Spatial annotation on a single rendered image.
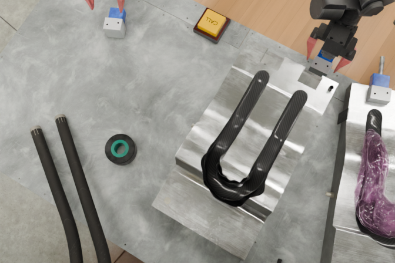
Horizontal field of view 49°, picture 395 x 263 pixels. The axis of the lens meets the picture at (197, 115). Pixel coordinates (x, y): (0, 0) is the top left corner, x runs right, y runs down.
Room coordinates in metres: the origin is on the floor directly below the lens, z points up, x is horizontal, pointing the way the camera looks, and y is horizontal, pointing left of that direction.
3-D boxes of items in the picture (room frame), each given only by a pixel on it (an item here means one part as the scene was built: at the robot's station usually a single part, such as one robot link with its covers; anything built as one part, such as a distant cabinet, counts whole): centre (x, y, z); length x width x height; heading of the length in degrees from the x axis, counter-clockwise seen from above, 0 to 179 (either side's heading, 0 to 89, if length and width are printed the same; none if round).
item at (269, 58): (0.42, -0.22, 0.87); 0.05 x 0.05 x 0.04; 50
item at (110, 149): (0.27, 0.22, 0.82); 0.08 x 0.08 x 0.04
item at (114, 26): (0.66, 0.18, 0.83); 0.13 x 0.05 x 0.05; 163
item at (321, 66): (0.43, -0.38, 0.83); 0.13 x 0.05 x 0.05; 141
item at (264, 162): (0.22, -0.13, 0.92); 0.35 x 0.16 x 0.09; 140
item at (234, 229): (0.21, -0.11, 0.87); 0.50 x 0.26 x 0.14; 140
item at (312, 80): (0.35, -0.30, 0.87); 0.05 x 0.05 x 0.04; 50
